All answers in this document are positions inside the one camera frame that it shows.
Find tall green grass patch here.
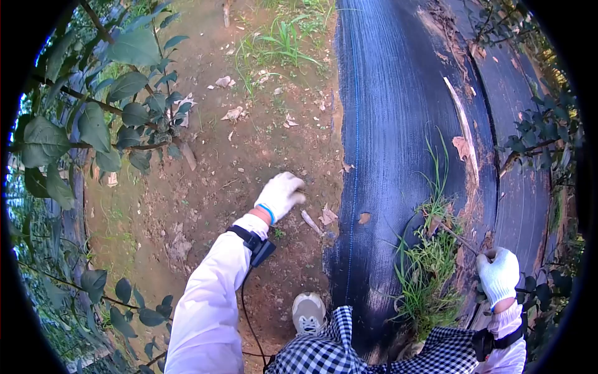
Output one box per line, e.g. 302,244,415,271
234,14,330,96

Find black wrist band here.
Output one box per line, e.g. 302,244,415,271
226,225,277,268
471,312,529,363

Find person's legs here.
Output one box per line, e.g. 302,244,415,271
264,292,482,374

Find long pale wood strip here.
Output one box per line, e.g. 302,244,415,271
442,76,481,188

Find person's right hand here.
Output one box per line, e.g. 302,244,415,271
476,247,520,311

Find person's right fingers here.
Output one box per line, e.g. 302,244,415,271
476,249,503,294

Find dry brown leaf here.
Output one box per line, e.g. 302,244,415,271
319,203,339,226

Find person's left fingers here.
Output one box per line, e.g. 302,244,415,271
277,171,307,207

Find person's left hand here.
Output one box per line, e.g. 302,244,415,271
254,171,307,225

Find narrow black weed mat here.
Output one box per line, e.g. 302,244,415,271
446,0,558,330

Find pale wood chip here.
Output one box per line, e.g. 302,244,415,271
300,209,323,236

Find small leafy tree branch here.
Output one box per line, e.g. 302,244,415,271
18,259,174,374

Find green grass clump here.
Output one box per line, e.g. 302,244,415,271
392,128,469,339

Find large leafy tree branch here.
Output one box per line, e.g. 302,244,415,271
7,0,198,212

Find wide black weed mat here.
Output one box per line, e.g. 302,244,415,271
322,0,499,361

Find dark leafy tree branch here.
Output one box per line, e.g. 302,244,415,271
496,89,586,179

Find brown wooden stick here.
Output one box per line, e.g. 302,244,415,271
437,221,497,261

